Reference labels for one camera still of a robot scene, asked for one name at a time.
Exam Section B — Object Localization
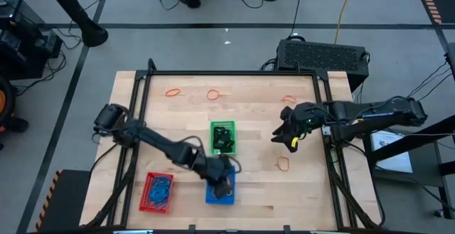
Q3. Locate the orange black wheeled device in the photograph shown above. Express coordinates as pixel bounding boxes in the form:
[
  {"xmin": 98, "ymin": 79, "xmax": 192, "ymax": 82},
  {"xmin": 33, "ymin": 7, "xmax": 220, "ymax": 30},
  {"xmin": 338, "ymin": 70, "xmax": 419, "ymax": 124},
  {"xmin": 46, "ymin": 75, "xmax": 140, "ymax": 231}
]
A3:
[{"xmin": 0, "ymin": 75, "xmax": 30, "ymax": 134}]

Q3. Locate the black pole stand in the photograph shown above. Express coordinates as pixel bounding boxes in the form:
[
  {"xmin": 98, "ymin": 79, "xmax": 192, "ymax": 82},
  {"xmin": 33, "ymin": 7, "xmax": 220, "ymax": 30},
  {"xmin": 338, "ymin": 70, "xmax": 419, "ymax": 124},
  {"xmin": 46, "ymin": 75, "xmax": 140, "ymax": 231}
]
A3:
[{"xmin": 37, "ymin": 0, "xmax": 109, "ymax": 48}]

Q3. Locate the white paper sheet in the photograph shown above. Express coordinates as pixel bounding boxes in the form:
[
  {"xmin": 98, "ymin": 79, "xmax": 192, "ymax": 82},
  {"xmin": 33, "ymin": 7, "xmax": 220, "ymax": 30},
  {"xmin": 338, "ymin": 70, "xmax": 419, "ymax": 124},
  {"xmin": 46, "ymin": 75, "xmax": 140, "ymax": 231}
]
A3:
[{"xmin": 370, "ymin": 129, "xmax": 414, "ymax": 174}]

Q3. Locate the black cable bundle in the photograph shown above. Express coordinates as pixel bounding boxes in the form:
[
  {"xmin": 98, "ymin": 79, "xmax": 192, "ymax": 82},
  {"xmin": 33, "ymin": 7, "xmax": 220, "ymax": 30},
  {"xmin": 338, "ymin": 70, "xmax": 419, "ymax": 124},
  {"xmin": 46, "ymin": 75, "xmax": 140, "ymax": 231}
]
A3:
[
  {"xmin": 14, "ymin": 47, "xmax": 83, "ymax": 97},
  {"xmin": 407, "ymin": 60, "xmax": 455, "ymax": 103}
]

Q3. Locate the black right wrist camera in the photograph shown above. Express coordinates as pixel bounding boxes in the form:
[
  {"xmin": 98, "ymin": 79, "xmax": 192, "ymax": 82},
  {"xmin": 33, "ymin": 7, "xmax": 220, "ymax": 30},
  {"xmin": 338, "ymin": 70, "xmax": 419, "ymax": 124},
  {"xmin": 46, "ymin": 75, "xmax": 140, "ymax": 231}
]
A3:
[{"xmin": 279, "ymin": 105, "xmax": 294, "ymax": 122}]

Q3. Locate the green plastic basket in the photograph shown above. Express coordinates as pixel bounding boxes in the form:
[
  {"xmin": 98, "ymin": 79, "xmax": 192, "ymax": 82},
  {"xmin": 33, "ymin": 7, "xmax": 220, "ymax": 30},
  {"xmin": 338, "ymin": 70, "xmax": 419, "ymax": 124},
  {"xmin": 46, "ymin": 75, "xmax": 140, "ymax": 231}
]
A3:
[{"xmin": 210, "ymin": 120, "xmax": 238, "ymax": 156}]

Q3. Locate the black arm base cable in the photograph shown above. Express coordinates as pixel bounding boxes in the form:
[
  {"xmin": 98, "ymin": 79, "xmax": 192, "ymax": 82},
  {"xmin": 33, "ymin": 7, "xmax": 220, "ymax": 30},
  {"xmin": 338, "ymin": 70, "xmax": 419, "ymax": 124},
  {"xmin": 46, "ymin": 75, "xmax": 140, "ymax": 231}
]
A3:
[{"xmin": 87, "ymin": 140, "xmax": 120, "ymax": 178}]

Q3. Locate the black metal stand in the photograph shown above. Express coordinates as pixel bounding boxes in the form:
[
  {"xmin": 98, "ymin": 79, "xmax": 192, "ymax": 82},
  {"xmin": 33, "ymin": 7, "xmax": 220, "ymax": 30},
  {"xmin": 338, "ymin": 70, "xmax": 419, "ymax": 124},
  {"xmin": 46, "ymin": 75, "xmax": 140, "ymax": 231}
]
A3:
[{"xmin": 362, "ymin": 115, "xmax": 455, "ymax": 220}]

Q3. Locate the red plastic basket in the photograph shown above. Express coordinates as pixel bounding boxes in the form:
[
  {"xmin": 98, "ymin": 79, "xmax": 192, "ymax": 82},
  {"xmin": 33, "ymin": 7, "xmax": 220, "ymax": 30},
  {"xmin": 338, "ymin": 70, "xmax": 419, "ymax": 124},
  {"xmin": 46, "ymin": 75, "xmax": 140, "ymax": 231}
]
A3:
[{"xmin": 139, "ymin": 171, "xmax": 175, "ymax": 214}]

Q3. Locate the blue plastic basket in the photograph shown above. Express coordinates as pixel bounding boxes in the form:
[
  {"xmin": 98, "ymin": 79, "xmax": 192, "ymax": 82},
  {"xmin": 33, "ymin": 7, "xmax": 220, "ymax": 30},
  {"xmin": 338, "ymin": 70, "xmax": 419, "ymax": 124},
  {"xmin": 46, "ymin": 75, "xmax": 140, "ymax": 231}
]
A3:
[{"xmin": 205, "ymin": 166, "xmax": 237, "ymax": 206}]

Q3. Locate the black perforated computer case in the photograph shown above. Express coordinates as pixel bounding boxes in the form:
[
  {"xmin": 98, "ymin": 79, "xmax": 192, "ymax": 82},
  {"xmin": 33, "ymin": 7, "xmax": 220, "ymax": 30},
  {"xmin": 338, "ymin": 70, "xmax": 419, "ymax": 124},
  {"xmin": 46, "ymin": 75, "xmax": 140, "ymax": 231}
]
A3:
[{"xmin": 276, "ymin": 38, "xmax": 370, "ymax": 84}]

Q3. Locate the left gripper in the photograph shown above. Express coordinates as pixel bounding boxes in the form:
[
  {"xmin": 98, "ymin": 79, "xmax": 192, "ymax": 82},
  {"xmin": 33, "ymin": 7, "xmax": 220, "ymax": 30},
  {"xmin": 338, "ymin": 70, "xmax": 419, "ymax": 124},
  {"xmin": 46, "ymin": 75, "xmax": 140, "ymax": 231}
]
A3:
[{"xmin": 202, "ymin": 154, "xmax": 243, "ymax": 200}]

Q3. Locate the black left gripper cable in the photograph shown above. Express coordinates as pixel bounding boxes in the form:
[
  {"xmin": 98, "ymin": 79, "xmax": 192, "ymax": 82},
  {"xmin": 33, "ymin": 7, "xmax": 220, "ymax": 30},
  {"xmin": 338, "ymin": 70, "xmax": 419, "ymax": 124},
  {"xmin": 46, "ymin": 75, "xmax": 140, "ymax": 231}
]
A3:
[{"xmin": 177, "ymin": 135, "xmax": 243, "ymax": 175}]

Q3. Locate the yellow floor cable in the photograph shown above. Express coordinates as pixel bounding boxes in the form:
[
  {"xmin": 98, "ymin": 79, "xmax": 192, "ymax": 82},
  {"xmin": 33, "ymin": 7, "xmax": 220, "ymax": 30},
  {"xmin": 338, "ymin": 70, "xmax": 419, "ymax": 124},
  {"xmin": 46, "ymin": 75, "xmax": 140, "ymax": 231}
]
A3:
[{"xmin": 333, "ymin": 0, "xmax": 358, "ymax": 45}]

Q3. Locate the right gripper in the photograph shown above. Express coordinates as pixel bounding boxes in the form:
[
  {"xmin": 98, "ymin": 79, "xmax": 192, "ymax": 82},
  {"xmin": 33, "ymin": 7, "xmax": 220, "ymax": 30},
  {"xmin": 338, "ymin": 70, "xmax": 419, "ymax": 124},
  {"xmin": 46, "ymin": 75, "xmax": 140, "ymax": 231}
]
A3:
[{"xmin": 271, "ymin": 102, "xmax": 326, "ymax": 154}]

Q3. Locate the black equipment stack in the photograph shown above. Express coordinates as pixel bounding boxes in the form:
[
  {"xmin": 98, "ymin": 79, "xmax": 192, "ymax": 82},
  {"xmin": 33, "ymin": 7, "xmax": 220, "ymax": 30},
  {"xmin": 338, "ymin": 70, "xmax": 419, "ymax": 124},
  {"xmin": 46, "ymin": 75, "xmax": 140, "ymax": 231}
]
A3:
[{"xmin": 0, "ymin": 0, "xmax": 64, "ymax": 80}]

